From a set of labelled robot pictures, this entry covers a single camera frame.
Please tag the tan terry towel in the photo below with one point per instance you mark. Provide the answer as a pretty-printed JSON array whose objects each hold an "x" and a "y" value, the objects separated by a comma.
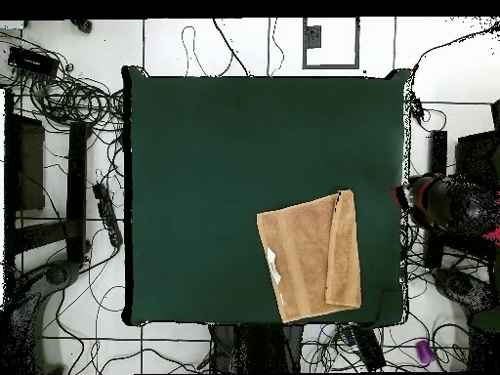
[{"x": 304, "y": 254}]

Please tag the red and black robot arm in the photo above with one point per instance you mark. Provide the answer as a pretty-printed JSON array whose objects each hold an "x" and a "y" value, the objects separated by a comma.
[{"x": 441, "y": 203}]

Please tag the black plug adapter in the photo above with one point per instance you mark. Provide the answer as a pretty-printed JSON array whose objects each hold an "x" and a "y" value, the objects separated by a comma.
[{"x": 418, "y": 110}]

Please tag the grey stand base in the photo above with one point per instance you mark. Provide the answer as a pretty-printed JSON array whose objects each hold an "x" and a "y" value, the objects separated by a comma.
[
  {"x": 461, "y": 285},
  {"x": 58, "y": 273}
]

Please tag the green rounded object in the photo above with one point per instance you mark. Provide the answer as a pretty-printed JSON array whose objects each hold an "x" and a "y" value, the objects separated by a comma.
[{"x": 486, "y": 321}]

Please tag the small purple object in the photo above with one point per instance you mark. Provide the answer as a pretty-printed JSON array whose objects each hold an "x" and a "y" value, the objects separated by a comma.
[{"x": 425, "y": 351}]

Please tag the small grey square plate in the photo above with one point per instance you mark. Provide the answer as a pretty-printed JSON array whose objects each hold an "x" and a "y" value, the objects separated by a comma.
[{"x": 312, "y": 37}]

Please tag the dark green tablecloth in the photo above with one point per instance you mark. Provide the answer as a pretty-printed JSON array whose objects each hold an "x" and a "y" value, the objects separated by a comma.
[{"x": 195, "y": 156}]

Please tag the black power strip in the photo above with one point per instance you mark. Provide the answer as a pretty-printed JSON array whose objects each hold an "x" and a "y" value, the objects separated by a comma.
[{"x": 107, "y": 213}]

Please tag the small dark object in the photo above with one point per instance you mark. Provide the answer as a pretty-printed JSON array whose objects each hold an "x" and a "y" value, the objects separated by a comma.
[{"x": 82, "y": 25}]

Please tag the black rectangular box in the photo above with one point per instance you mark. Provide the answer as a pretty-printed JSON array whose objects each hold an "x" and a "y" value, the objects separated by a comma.
[{"x": 31, "y": 60}]

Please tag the black frame stand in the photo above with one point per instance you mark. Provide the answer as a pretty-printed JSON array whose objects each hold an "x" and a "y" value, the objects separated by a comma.
[
  {"x": 76, "y": 187},
  {"x": 438, "y": 152}
]

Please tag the grey rectangular floor frame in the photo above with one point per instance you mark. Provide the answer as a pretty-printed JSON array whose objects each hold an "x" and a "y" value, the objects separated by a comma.
[{"x": 332, "y": 66}]

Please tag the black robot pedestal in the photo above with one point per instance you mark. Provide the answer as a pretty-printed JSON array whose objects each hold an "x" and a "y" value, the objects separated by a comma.
[{"x": 254, "y": 347}]

